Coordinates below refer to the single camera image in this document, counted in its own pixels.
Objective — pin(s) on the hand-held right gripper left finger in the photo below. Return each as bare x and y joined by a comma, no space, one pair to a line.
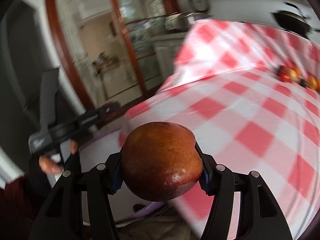
117,180

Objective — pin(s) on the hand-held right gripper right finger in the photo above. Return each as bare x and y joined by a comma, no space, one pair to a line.
205,182

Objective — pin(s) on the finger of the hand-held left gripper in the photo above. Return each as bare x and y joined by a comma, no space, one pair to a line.
92,117
48,97

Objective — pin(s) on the red-brown apple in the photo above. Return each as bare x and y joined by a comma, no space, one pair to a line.
160,162

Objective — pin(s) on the dark purple round fruit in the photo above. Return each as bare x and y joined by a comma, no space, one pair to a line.
281,68
303,82

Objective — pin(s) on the yellow-orange round fruit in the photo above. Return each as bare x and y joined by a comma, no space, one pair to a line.
291,74

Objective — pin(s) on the person's left forearm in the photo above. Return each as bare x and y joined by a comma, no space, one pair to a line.
17,205

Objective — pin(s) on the person's left hand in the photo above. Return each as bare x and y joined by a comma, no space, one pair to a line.
50,166

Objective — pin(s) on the dark grey appliance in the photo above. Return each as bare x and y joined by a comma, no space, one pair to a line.
17,67

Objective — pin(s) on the red wooden sliding door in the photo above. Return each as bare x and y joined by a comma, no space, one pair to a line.
60,55

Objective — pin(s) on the red and white checked tablecloth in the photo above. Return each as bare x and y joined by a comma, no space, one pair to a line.
250,130

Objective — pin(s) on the white kitchen cabinet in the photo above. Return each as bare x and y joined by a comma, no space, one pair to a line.
167,52

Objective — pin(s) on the stainless steel cooker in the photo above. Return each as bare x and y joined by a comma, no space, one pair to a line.
178,22

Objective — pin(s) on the red tomato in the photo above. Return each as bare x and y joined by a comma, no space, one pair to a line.
283,76

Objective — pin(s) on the small orange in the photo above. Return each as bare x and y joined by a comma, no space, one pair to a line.
298,71
313,82

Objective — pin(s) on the white rice cooker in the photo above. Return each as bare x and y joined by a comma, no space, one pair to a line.
199,2

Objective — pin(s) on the black wok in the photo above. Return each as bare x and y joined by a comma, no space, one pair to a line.
292,17

